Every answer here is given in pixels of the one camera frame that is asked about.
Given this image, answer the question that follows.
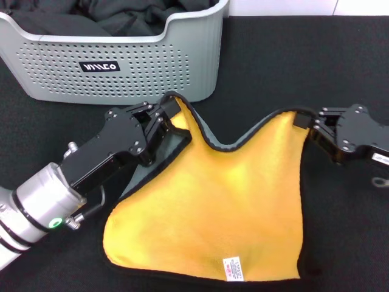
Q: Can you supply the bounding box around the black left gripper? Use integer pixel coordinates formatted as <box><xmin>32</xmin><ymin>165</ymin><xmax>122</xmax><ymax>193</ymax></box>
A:
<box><xmin>58</xmin><ymin>96</ymin><xmax>181</xmax><ymax>196</ymax></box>

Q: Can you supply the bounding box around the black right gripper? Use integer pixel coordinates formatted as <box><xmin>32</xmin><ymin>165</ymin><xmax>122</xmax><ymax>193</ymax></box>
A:
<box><xmin>295</xmin><ymin>103</ymin><xmax>389</xmax><ymax>171</ymax></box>

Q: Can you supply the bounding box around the yellow and grey towel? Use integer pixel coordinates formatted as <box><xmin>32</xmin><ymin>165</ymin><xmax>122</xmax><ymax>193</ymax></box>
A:
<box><xmin>102</xmin><ymin>92</ymin><xmax>323</xmax><ymax>283</ymax></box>

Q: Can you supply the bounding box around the black tablecloth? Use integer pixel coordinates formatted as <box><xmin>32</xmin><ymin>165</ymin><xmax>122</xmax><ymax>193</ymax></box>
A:
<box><xmin>0</xmin><ymin>15</ymin><xmax>389</xmax><ymax>292</ymax></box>

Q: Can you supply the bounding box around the grey perforated storage box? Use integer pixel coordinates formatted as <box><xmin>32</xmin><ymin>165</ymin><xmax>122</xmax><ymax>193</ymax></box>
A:
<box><xmin>0</xmin><ymin>0</ymin><xmax>229</xmax><ymax>106</ymax></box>

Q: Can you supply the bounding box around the black cloth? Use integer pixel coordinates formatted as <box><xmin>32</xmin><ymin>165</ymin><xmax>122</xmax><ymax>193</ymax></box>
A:
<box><xmin>0</xmin><ymin>0</ymin><xmax>220</xmax><ymax>38</ymax></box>

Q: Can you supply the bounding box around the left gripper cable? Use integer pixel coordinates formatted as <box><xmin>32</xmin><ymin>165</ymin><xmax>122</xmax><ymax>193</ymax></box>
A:
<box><xmin>63</xmin><ymin>185</ymin><xmax>106</xmax><ymax>232</ymax></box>

